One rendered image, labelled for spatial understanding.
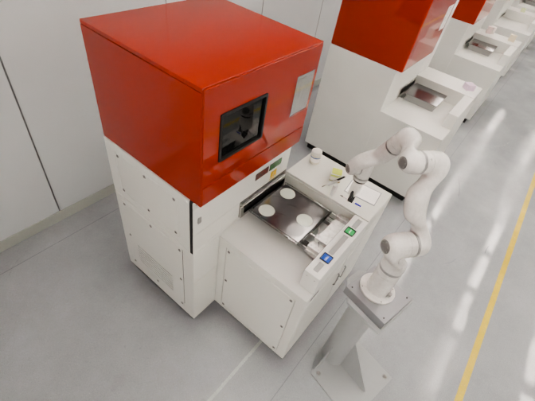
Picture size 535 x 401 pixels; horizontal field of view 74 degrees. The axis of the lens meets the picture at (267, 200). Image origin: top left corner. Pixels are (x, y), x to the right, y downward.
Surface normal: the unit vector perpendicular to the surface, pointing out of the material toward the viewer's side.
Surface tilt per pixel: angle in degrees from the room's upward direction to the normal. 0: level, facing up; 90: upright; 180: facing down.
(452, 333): 0
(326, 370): 0
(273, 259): 0
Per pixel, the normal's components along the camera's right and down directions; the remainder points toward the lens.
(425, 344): 0.15, -0.70
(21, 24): 0.77, 0.52
